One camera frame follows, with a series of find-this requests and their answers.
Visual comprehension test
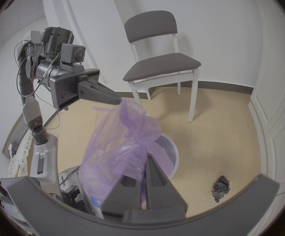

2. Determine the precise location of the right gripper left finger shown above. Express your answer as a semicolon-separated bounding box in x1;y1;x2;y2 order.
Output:
101;175;143;217

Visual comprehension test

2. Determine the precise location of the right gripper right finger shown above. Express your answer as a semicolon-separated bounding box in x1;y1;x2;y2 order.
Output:
145;154;188;213

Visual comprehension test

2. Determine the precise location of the purple plastic bag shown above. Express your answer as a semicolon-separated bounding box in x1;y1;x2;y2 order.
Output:
78;98;175;207

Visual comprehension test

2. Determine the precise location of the black plastic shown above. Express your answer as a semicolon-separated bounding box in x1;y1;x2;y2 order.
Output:
212;176;232;203

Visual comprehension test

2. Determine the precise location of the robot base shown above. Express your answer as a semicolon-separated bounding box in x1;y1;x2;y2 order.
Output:
49;166;105;219

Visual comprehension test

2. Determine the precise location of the grey and white chair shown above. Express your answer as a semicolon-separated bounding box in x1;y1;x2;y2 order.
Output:
123;10;202;123

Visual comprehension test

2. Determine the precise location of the white wardrobe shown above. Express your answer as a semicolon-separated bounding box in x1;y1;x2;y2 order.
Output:
249;0;285;196

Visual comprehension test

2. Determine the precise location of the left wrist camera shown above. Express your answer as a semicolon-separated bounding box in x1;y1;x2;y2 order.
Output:
59;43;86;70

